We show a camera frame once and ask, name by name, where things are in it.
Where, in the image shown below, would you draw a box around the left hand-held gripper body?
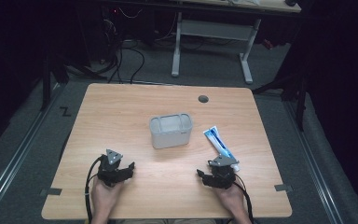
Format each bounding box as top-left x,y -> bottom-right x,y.
97,148 -> 129,189

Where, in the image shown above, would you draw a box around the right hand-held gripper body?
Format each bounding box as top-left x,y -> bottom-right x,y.
207,155 -> 241,190

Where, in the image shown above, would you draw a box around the blue and white toothpaste tube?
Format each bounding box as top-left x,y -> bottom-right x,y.
202,125 -> 241,173

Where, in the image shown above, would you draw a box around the grey plastic container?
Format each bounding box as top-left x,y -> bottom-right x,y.
148,112 -> 194,150

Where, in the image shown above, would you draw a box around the grey tape strip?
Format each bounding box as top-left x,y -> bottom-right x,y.
273,183 -> 294,192
40,187 -> 63,197

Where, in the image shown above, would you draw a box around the black metal stand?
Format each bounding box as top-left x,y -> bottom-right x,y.
38,43 -> 108,112
252,59 -> 310,133

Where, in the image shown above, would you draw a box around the white-legged wooden desk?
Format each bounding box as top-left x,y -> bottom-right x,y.
102,0 -> 303,86

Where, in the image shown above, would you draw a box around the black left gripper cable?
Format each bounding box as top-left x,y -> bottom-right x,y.
84,154 -> 106,224

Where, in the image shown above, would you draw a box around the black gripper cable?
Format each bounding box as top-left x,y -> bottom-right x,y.
233,173 -> 257,224
84,154 -> 106,224

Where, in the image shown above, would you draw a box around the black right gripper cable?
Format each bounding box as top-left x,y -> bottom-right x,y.
233,173 -> 257,224

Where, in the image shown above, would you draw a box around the metal floor rail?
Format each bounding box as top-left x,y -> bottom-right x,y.
282,99 -> 347,224
0,81 -> 65,216

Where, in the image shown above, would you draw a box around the black floor cables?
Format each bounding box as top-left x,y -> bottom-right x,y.
101,7 -> 146,86

